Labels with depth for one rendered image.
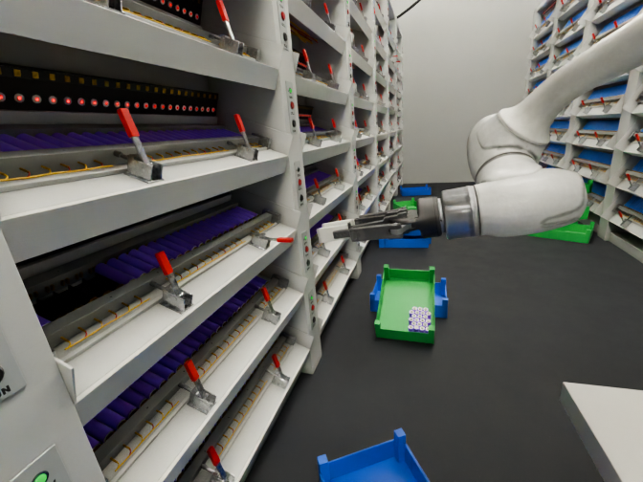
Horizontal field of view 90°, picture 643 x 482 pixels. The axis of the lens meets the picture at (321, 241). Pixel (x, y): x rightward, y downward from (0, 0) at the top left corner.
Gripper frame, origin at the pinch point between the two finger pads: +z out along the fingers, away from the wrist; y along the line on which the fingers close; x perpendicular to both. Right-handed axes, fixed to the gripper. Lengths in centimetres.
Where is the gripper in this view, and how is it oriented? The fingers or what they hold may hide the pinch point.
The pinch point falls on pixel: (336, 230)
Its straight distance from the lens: 66.1
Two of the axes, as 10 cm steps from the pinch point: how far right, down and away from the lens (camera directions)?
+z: -9.2, 1.3, 3.6
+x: -2.3, -9.4, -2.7
